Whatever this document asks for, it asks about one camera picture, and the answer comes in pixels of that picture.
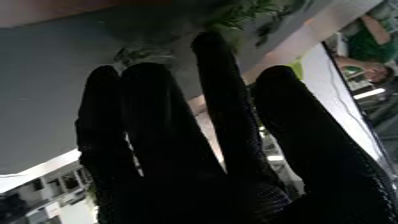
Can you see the person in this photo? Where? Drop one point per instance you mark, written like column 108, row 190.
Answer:
column 368, row 46

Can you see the white flower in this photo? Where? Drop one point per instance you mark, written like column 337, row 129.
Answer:
column 144, row 55

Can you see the white sheet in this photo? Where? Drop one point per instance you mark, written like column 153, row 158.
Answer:
column 35, row 170

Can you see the green sprig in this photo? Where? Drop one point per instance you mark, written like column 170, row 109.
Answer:
column 236, row 13

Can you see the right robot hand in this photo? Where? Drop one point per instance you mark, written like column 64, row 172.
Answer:
column 177, row 173

